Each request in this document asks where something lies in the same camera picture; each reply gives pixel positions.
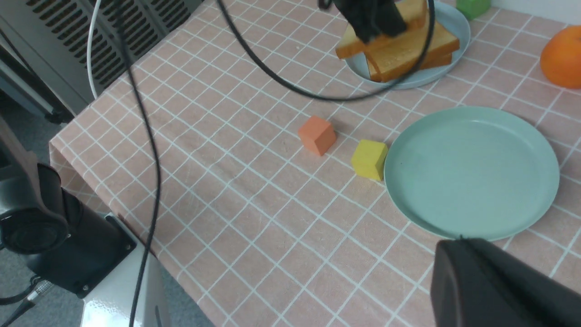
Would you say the green foam cube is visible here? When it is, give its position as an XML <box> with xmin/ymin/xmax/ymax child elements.
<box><xmin>456</xmin><ymin>0</ymin><xmax>492</xmax><ymax>20</ymax></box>

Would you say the grey ventilated equipment cabinet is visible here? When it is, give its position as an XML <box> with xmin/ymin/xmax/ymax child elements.
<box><xmin>0</xmin><ymin>0</ymin><xmax>202</xmax><ymax>124</ymax></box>

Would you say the orange foam cube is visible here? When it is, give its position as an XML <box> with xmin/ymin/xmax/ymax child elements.
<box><xmin>297</xmin><ymin>115</ymin><xmax>337</xmax><ymax>157</ymax></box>

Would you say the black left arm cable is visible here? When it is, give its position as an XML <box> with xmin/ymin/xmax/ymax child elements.
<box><xmin>107</xmin><ymin>0</ymin><xmax>436</xmax><ymax>327</ymax></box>

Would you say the toast slice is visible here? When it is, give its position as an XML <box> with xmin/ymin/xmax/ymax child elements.
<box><xmin>365</xmin><ymin>23</ymin><xmax>459</xmax><ymax>68</ymax></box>
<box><xmin>335</xmin><ymin>0</ymin><xmax>429</xmax><ymax>59</ymax></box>
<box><xmin>365</xmin><ymin>54</ymin><xmax>453</xmax><ymax>82</ymax></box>

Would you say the white cable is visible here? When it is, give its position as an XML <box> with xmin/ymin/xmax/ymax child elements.
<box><xmin>87</xmin><ymin>0</ymin><xmax>103</xmax><ymax>99</ymax></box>

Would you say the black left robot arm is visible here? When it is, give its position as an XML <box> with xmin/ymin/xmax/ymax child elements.
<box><xmin>1</xmin><ymin>0</ymin><xmax>404</xmax><ymax>299</ymax></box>

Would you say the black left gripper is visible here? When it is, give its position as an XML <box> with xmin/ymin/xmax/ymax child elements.
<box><xmin>334</xmin><ymin>0</ymin><xmax>407</xmax><ymax>44</ymax></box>

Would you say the light blue bread plate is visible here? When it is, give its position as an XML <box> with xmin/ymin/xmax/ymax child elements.
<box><xmin>345</xmin><ymin>2</ymin><xmax>471</xmax><ymax>90</ymax></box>

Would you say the mint green centre plate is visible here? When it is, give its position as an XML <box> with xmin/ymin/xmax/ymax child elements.
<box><xmin>384</xmin><ymin>106</ymin><xmax>560</xmax><ymax>241</ymax></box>

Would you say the pink checkered tablecloth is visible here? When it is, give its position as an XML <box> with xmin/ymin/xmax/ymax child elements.
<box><xmin>49</xmin><ymin>0</ymin><xmax>581</xmax><ymax>327</ymax></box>

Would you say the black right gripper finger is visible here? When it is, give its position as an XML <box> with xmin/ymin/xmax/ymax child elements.
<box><xmin>430</xmin><ymin>238</ymin><xmax>581</xmax><ymax>327</ymax></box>

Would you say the yellow foam cube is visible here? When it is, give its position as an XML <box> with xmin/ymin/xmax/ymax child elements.
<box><xmin>351</xmin><ymin>139</ymin><xmax>388</xmax><ymax>181</ymax></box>

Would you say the orange tangerine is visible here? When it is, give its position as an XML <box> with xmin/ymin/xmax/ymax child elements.
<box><xmin>540</xmin><ymin>25</ymin><xmax>581</xmax><ymax>89</ymax></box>

